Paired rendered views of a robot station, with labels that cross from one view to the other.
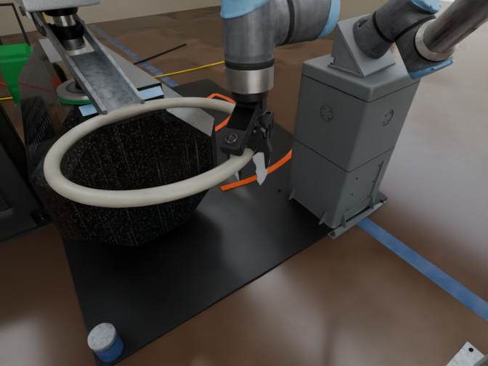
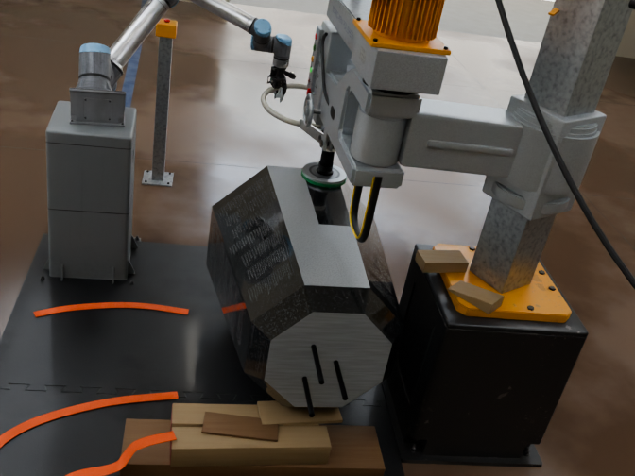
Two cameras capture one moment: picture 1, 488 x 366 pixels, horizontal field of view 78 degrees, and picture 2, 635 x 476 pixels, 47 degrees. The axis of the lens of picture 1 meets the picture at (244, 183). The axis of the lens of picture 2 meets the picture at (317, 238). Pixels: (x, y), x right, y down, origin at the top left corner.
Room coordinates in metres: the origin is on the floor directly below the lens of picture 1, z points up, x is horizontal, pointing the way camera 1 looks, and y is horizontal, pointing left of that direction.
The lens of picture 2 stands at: (4.09, 1.85, 2.38)
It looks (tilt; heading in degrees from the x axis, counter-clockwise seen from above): 30 degrees down; 202
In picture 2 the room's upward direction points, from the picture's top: 11 degrees clockwise
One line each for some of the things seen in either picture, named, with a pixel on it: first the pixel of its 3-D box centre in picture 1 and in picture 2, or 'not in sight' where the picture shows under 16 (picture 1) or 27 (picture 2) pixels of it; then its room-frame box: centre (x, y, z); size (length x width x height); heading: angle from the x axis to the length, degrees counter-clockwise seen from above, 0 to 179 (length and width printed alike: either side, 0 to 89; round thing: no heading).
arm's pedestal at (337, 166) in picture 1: (343, 141); (93, 193); (1.43, -0.55, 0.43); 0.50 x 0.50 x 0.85; 36
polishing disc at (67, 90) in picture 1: (87, 86); (324, 173); (1.13, 0.60, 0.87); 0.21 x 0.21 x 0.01
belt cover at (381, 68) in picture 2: not in sight; (373, 36); (1.40, 0.82, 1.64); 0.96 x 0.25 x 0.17; 38
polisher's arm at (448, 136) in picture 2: not in sight; (495, 142); (1.40, 1.39, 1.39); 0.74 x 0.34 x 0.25; 123
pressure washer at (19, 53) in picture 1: (19, 64); not in sight; (2.62, 1.92, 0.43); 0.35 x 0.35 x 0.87; 19
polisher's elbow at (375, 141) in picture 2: not in sight; (379, 132); (1.65, 1.01, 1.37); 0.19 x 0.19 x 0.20
